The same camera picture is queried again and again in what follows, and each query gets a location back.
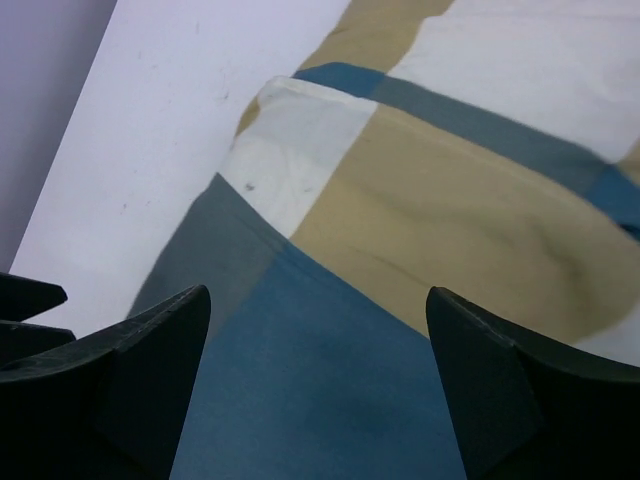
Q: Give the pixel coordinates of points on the blue tan white patchwork pillowcase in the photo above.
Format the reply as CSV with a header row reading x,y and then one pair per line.
x,y
490,148

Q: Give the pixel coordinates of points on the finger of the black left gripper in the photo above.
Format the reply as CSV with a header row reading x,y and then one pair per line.
x,y
23,299

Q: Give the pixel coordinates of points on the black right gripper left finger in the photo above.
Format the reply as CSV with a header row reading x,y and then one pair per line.
x,y
110,405

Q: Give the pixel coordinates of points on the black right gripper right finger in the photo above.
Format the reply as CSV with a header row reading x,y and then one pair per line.
x,y
525,406

